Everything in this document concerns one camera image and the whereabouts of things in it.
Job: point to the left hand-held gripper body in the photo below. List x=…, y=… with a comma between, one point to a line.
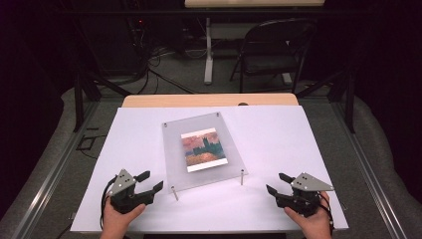
x=126, y=195

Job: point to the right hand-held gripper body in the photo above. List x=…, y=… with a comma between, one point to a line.
x=307, y=195

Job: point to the clear acrylic photo frame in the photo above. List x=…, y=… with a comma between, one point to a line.
x=202, y=179

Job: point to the person's left hand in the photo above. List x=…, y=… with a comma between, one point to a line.
x=117, y=217

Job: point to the person's right hand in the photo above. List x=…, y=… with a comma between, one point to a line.
x=313, y=222

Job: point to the white table cover sheet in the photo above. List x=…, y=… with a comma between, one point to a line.
x=275, y=139

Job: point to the painting print card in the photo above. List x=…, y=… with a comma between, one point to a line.
x=204, y=150

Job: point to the light wooden table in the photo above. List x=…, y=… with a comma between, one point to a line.
x=205, y=100

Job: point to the black metal stand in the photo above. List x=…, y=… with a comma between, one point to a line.
x=79, y=99
x=349, y=99

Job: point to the black folding chair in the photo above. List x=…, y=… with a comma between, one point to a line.
x=272, y=59

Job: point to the white desk leg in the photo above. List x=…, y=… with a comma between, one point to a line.
x=208, y=53

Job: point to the dark equipment with red light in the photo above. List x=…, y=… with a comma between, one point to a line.
x=139, y=36

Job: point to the light desk top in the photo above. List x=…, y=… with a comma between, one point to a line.
x=253, y=3

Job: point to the metal frame stand pin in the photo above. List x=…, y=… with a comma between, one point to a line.
x=242, y=177
x=174, y=193

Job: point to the aluminium floor rail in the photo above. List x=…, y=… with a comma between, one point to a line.
x=49, y=181
x=371, y=176

